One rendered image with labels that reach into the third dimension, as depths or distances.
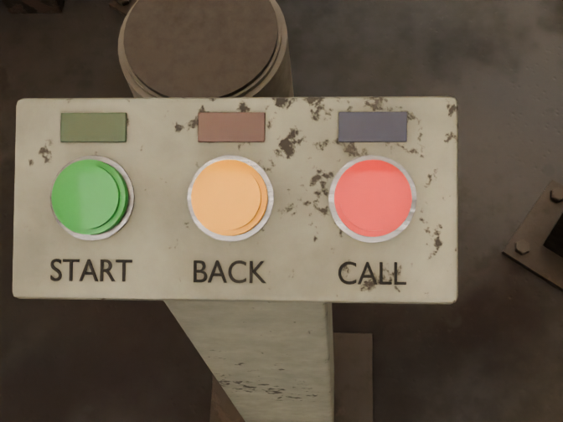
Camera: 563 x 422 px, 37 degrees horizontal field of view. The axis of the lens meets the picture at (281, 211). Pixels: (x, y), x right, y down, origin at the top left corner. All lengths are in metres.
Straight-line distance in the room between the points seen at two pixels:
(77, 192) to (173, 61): 0.17
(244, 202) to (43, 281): 0.12
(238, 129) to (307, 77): 0.74
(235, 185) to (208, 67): 0.16
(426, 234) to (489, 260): 0.64
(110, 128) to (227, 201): 0.08
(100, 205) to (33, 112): 0.07
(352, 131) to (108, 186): 0.13
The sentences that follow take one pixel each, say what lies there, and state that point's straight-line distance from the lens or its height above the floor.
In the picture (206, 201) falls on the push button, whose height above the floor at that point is 0.61.
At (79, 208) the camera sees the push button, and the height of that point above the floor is 0.61.
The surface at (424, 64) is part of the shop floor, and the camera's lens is 1.20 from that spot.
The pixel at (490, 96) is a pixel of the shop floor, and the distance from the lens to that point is 1.19.
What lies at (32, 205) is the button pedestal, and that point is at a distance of 0.48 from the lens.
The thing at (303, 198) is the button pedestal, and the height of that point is 0.60.
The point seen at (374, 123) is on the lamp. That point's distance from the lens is 0.45.
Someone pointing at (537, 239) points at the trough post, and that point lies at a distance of 1.10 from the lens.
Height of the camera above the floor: 1.01
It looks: 67 degrees down
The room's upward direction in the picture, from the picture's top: 10 degrees counter-clockwise
